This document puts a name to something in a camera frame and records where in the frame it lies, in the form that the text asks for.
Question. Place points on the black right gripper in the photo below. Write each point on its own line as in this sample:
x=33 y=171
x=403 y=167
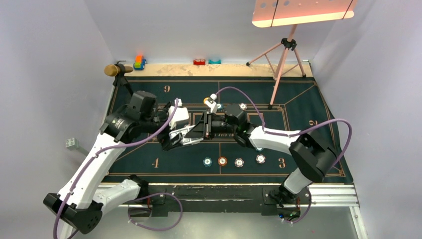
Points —
x=203 y=129

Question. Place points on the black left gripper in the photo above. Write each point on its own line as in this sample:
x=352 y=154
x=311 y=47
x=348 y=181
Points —
x=164 y=139

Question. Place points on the blue green chip stack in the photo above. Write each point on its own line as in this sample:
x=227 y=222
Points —
x=207 y=162

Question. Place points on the orange chip stack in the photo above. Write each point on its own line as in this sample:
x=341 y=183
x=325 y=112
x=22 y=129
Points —
x=222 y=161

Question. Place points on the brown white chip stack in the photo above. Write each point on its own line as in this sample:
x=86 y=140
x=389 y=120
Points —
x=239 y=162

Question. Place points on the blue playing card deck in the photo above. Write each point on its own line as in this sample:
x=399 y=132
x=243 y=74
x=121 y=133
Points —
x=179 y=138

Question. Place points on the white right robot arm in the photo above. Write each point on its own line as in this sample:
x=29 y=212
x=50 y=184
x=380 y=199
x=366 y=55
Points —
x=311 y=153

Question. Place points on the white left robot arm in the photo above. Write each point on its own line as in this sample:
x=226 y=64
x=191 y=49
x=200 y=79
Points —
x=78 y=206

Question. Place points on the dark green poker mat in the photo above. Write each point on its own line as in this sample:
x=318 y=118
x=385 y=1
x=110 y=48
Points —
x=298 y=105

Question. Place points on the orange blue toy car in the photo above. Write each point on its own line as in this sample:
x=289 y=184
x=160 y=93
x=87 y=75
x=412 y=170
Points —
x=139 y=63

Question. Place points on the gold microphone on stand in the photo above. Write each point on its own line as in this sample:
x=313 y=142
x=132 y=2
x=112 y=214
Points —
x=118 y=71

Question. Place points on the teal toy block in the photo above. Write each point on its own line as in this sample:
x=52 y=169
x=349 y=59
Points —
x=214 y=61

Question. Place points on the red toy block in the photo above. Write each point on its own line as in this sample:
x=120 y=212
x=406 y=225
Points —
x=199 y=61

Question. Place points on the pink music stand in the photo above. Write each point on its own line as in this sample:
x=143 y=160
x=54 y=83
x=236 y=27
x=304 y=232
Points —
x=272 y=13

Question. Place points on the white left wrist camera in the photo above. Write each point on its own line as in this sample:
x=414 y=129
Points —
x=179 y=115

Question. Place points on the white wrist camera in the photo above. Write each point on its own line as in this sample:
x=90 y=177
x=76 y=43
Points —
x=179 y=115
x=211 y=103

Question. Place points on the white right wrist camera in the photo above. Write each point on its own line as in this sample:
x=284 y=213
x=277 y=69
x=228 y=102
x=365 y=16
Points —
x=211 y=103

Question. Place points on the grey lego brick handle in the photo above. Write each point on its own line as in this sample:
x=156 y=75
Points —
x=72 y=144

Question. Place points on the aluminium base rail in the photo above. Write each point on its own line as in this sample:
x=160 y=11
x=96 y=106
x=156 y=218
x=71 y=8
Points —
x=318 y=194

